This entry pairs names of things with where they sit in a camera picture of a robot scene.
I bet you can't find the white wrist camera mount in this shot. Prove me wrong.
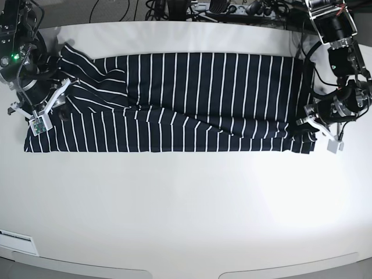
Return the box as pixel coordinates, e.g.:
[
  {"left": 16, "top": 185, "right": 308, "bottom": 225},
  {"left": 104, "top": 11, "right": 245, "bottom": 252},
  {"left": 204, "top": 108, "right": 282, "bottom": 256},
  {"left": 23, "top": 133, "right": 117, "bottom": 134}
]
[
  {"left": 8, "top": 78, "right": 73, "bottom": 137},
  {"left": 296, "top": 104, "right": 344, "bottom": 153}
]

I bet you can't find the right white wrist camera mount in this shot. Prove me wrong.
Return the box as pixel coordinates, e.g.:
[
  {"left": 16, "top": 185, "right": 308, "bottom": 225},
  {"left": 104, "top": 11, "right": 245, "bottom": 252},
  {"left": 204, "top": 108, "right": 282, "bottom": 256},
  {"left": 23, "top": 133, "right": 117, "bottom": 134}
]
[{"left": 8, "top": 78, "right": 73, "bottom": 137}]

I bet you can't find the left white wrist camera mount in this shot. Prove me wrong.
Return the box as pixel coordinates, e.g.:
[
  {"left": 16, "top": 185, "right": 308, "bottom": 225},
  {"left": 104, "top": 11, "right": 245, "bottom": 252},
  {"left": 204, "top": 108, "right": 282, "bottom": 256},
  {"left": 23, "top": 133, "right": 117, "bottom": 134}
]
[{"left": 296, "top": 104, "right": 344, "bottom": 153}]

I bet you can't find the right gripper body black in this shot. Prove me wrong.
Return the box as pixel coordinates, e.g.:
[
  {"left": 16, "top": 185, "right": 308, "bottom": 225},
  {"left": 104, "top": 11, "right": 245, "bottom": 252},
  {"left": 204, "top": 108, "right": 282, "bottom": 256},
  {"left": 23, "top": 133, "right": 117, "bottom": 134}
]
[{"left": 17, "top": 77, "right": 62, "bottom": 114}]

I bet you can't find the black box behind table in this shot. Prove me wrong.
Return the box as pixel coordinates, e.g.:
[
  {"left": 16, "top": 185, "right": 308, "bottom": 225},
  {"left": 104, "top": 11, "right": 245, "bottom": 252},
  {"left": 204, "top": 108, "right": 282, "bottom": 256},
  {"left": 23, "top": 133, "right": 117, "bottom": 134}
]
[{"left": 285, "top": 8, "right": 316, "bottom": 34}]

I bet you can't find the white power strip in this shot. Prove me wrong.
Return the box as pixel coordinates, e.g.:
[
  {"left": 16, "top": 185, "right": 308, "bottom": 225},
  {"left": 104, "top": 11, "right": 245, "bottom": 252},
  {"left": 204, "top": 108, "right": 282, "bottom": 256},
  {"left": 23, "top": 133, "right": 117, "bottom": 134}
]
[{"left": 226, "top": 2, "right": 276, "bottom": 17}]

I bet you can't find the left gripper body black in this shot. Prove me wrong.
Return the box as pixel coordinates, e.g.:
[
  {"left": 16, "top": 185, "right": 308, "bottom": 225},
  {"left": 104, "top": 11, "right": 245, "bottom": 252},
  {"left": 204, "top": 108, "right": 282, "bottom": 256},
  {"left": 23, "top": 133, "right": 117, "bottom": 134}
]
[{"left": 314, "top": 81, "right": 371, "bottom": 125}]

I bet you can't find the white label on table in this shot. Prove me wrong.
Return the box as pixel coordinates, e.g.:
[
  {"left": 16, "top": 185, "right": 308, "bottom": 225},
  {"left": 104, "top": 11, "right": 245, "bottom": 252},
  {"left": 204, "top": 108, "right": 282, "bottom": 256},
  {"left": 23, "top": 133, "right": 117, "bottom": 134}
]
[{"left": 1, "top": 229, "right": 39, "bottom": 256}]

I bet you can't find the navy white striped T-shirt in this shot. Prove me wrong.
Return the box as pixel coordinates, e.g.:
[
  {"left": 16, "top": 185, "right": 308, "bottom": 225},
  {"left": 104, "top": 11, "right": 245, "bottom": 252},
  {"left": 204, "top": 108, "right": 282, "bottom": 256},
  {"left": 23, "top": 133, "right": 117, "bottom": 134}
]
[{"left": 24, "top": 45, "right": 316, "bottom": 154}]

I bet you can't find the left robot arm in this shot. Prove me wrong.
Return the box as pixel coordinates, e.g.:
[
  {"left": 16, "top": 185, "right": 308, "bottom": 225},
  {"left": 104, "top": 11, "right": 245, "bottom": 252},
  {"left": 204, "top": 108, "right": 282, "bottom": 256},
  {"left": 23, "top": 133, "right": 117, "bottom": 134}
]
[{"left": 303, "top": 1, "right": 371, "bottom": 124}]

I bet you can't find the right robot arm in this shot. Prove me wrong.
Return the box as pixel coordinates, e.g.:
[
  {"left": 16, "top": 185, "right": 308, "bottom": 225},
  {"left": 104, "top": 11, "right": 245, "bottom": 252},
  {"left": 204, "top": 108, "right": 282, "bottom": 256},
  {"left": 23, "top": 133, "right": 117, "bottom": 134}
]
[{"left": 1, "top": 1, "right": 62, "bottom": 114}]

